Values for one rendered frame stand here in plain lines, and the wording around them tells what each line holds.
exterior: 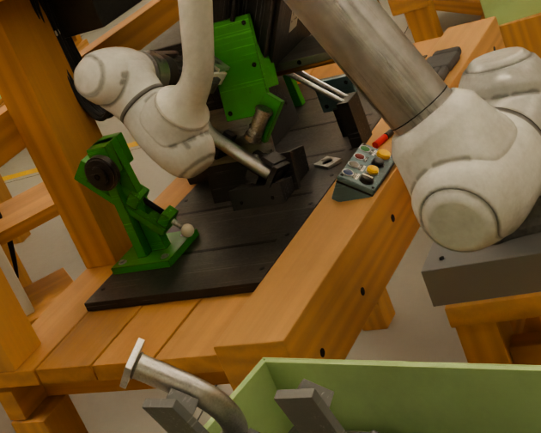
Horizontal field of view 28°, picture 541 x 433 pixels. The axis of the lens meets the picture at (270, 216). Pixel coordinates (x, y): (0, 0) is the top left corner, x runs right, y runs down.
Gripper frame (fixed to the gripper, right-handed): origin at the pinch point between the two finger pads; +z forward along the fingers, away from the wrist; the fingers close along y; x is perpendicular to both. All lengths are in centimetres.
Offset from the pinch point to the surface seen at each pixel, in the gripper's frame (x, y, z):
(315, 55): -12.5, -13.7, 15.4
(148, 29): 12, 36, 35
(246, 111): 3.5, -10.4, 5.1
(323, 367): 2, -68, -65
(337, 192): 2.8, -39.0, -2.4
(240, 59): -5.3, -3.9, 3.9
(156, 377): -2, -60, -100
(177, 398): -2, -63, -100
